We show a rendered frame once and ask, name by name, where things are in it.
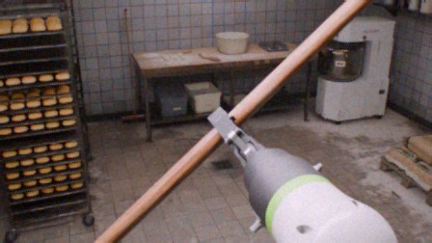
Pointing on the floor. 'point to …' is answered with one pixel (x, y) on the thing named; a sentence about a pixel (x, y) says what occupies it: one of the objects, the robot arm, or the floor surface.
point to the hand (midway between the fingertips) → (228, 127)
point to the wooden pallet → (404, 177)
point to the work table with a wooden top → (153, 65)
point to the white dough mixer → (356, 70)
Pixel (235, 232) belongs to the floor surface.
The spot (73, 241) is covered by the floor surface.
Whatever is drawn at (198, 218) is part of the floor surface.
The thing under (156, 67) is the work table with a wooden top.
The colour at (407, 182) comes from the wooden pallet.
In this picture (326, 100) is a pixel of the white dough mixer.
